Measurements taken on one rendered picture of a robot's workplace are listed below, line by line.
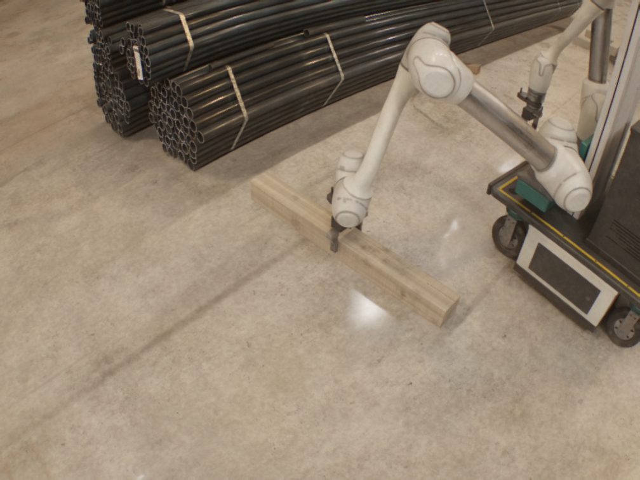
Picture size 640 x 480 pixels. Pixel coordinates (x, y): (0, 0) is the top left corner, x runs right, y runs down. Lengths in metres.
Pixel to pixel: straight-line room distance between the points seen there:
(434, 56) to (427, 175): 1.25
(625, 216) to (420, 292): 0.82
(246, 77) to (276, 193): 0.60
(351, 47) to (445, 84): 1.57
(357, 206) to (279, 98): 1.00
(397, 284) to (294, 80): 1.18
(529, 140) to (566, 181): 0.19
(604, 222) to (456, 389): 0.79
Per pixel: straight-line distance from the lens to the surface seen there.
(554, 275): 1.95
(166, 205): 2.33
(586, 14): 2.13
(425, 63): 1.33
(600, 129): 1.83
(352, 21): 2.89
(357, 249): 1.92
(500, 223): 2.12
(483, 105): 1.44
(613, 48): 5.55
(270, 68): 2.47
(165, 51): 2.15
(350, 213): 1.60
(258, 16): 2.43
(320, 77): 2.67
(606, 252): 1.88
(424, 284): 1.83
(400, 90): 1.59
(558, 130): 1.77
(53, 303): 2.08
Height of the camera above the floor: 1.42
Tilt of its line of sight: 42 degrees down
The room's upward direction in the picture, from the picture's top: 4 degrees clockwise
